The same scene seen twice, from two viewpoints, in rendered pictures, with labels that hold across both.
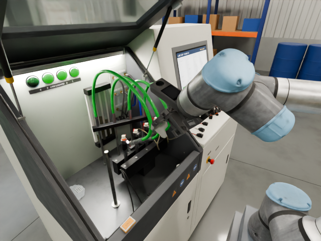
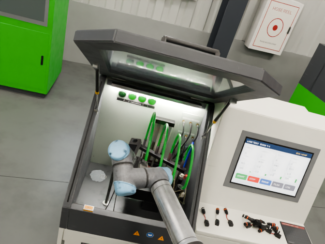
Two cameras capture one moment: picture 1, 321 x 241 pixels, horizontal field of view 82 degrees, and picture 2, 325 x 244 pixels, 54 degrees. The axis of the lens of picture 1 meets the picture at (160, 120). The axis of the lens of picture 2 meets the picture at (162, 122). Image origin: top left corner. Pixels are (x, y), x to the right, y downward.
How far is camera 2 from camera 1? 1.09 m
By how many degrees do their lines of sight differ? 39
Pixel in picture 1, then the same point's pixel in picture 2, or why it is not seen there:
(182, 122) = not seen: hidden behind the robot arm
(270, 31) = not seen: outside the picture
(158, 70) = (213, 140)
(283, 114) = (121, 183)
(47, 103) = (123, 109)
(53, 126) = (118, 125)
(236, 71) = (112, 149)
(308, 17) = not seen: outside the picture
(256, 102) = (116, 169)
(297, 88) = (159, 190)
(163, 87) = (133, 143)
